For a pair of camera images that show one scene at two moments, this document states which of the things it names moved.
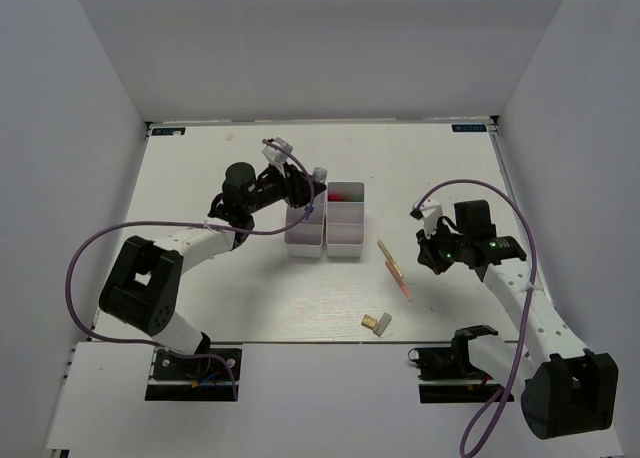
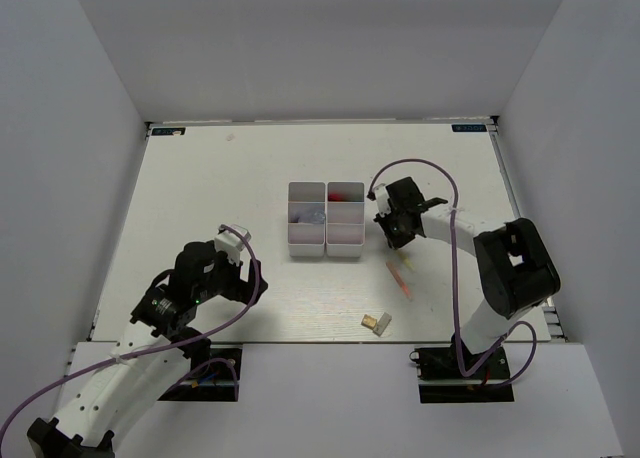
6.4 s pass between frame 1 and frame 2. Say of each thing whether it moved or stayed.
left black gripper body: moved
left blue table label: stayed
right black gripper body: moved
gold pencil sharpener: stayed
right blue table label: stayed
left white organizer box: stayed
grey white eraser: stayed
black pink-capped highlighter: stayed
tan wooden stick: moved
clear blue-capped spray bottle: moved
